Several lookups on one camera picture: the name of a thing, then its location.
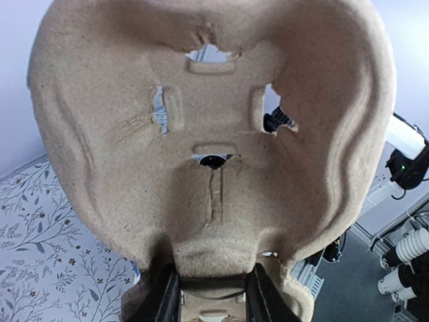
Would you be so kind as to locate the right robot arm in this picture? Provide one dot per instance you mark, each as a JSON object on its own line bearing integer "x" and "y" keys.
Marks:
{"x": 408, "y": 163}

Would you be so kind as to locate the brown cardboard cup carrier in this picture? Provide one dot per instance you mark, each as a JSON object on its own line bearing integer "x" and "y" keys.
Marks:
{"x": 204, "y": 133}

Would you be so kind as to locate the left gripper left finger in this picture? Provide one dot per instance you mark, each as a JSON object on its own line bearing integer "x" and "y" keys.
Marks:
{"x": 153, "y": 300}

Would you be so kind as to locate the floral table mat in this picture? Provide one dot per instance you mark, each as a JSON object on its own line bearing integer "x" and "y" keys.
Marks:
{"x": 52, "y": 267}

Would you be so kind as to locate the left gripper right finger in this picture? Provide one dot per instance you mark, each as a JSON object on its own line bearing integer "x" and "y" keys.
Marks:
{"x": 264, "y": 303}

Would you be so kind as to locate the background lab robot arms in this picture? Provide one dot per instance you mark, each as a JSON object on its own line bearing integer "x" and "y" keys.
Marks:
{"x": 407, "y": 266}

